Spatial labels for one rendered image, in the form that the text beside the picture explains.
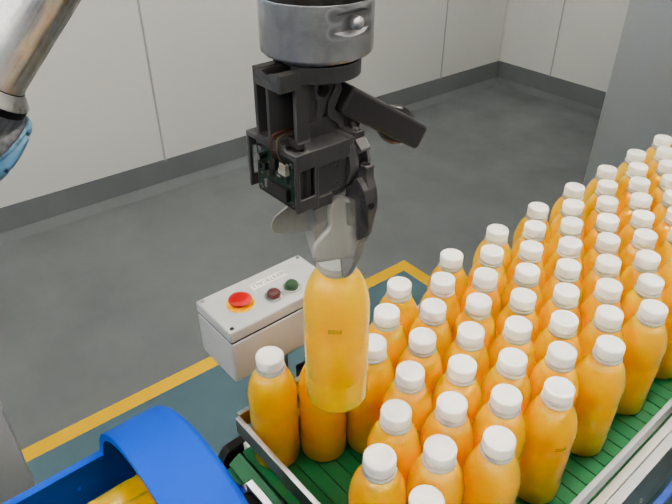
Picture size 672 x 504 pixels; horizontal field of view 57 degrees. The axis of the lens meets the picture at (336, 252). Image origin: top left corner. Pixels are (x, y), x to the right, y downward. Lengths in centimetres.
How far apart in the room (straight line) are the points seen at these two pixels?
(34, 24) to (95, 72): 232
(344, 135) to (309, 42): 9
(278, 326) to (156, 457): 41
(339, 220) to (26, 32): 70
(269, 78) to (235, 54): 328
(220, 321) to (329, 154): 48
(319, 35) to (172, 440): 38
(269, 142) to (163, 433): 29
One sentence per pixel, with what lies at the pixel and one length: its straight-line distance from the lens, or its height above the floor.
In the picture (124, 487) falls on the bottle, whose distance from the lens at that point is 70.
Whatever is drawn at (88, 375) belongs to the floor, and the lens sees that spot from 256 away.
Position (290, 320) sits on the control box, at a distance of 97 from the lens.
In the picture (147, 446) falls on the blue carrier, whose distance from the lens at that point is 62.
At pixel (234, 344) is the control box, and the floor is 108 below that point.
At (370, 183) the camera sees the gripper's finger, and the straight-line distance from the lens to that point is 54.
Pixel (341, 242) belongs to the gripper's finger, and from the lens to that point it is 56.
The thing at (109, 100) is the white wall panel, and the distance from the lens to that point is 349.
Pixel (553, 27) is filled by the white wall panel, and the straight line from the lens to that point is 518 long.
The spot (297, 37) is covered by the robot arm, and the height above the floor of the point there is 158.
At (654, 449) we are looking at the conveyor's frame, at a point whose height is 89.
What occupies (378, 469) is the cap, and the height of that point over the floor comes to 111.
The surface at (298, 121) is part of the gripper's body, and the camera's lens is 50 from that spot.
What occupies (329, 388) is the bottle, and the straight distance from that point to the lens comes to 69.
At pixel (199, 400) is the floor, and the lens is 235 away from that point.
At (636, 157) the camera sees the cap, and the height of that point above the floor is 110.
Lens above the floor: 170
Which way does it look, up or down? 34 degrees down
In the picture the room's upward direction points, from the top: straight up
